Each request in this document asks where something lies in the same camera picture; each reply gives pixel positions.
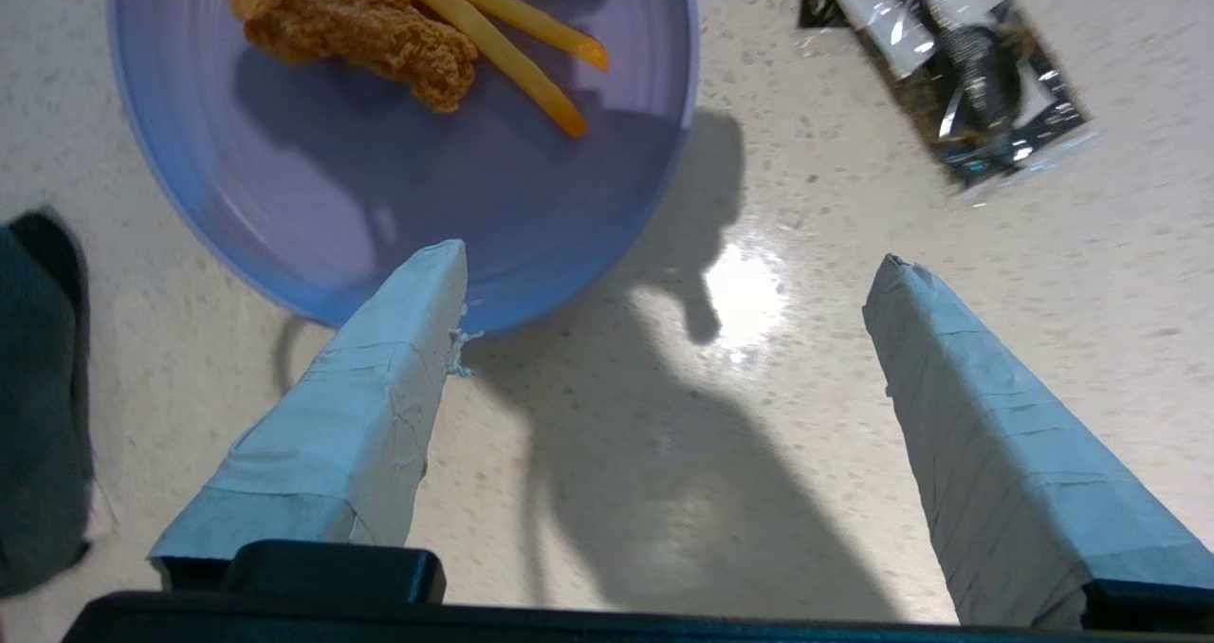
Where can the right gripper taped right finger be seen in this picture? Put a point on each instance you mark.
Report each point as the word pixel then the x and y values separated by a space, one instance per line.
pixel 996 472

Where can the yellow french fry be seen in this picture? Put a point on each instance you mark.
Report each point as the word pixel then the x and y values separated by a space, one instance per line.
pixel 493 50
pixel 531 19

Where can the clear plastic black packet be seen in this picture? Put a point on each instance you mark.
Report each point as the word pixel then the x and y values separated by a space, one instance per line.
pixel 977 83

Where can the purple plate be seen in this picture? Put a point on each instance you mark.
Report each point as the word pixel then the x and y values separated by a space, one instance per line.
pixel 379 197

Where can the dark glass microwave door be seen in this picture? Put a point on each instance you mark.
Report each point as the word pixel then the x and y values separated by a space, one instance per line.
pixel 38 415

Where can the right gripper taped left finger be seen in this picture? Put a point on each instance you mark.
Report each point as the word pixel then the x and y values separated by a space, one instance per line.
pixel 360 415

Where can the fried chicken piece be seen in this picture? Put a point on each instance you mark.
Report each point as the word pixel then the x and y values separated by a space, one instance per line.
pixel 360 27

